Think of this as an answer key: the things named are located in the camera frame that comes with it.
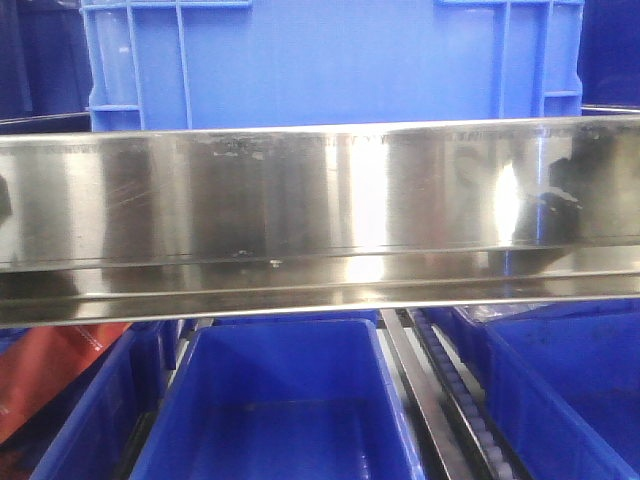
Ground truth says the blue bin lower right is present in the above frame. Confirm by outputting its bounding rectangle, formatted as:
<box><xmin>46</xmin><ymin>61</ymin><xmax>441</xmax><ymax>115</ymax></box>
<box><xmin>422</xmin><ymin>299</ymin><xmax>639</xmax><ymax>479</ymax></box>

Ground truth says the red plastic bag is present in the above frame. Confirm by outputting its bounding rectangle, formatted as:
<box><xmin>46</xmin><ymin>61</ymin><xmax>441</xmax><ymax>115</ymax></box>
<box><xmin>1</xmin><ymin>322</ymin><xmax>129</xmax><ymax>441</ymax></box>

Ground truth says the large blue bin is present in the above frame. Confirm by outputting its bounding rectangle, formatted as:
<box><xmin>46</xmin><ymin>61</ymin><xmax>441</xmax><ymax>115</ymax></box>
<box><xmin>80</xmin><ymin>1</ymin><xmax>584</xmax><ymax>131</ymax></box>

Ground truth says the blue bin lower left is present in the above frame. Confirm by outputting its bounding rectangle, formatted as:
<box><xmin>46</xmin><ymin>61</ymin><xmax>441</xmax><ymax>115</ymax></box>
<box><xmin>31</xmin><ymin>322</ymin><xmax>169</xmax><ymax>479</ymax></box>

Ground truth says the steel shelf front beam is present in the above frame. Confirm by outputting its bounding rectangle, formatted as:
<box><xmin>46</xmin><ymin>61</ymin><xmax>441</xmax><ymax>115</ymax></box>
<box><xmin>1</xmin><ymin>115</ymin><xmax>639</xmax><ymax>327</ymax></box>

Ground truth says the blue bin lower shelf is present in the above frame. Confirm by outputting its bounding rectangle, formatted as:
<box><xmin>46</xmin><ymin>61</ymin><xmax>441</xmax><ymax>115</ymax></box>
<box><xmin>131</xmin><ymin>319</ymin><xmax>425</xmax><ymax>479</ymax></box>

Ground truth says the steel guide rail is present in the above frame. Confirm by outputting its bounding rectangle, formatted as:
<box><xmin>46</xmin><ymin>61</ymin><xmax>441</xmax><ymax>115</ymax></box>
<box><xmin>381</xmin><ymin>309</ymin><xmax>482</xmax><ymax>479</ymax></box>

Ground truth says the white roller conveyor track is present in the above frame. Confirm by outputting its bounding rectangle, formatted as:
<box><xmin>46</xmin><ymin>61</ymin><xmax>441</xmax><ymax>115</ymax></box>
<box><xmin>407</xmin><ymin>309</ymin><xmax>530</xmax><ymax>479</ymax></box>

